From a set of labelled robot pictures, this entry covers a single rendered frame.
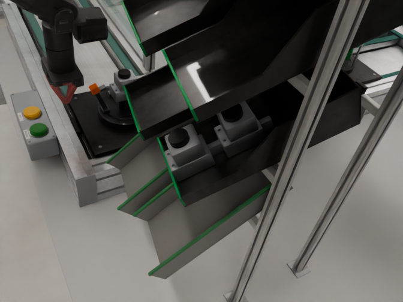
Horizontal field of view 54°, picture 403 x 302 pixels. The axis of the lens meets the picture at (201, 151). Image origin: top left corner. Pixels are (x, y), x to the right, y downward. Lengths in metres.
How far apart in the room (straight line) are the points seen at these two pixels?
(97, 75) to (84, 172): 0.44
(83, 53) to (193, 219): 0.83
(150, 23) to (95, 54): 0.79
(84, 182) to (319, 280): 0.57
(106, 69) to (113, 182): 0.47
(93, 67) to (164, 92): 0.64
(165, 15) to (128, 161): 0.37
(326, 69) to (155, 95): 0.36
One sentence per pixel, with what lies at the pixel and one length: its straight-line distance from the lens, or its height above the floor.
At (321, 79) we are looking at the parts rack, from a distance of 0.46.
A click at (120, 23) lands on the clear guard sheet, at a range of 1.43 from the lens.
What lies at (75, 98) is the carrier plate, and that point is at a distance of 1.12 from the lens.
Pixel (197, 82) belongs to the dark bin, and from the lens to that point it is 0.51.
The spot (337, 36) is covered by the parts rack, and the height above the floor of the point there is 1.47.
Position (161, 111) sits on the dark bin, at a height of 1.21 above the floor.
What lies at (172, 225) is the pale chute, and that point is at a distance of 0.76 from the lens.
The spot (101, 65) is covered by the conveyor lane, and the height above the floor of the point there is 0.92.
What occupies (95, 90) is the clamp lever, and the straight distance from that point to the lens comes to 0.98.
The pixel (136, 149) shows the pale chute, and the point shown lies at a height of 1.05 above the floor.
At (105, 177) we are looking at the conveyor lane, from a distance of 0.96.
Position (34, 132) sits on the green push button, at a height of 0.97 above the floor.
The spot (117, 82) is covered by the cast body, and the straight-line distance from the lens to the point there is 0.99.
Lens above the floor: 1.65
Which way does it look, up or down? 44 degrees down
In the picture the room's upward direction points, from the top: 9 degrees clockwise
